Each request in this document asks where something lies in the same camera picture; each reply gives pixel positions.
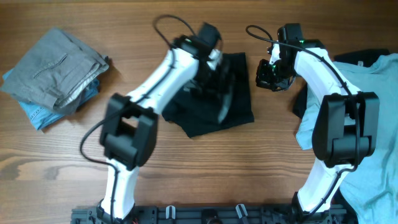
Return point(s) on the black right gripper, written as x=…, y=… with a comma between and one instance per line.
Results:
x=262, y=80

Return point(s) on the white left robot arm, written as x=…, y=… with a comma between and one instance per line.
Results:
x=192, y=67

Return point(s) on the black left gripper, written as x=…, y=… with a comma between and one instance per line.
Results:
x=218, y=81

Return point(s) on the black shorts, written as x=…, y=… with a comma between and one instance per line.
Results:
x=179, y=111

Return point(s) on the folded grey trousers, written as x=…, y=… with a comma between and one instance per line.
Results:
x=55, y=71

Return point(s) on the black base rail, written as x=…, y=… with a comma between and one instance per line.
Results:
x=276, y=213

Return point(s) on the black garment under t-shirt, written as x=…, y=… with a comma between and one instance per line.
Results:
x=364, y=58

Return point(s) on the light blue t-shirt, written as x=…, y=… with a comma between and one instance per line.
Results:
x=371, y=190

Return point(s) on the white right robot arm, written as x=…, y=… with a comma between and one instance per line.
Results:
x=345, y=130

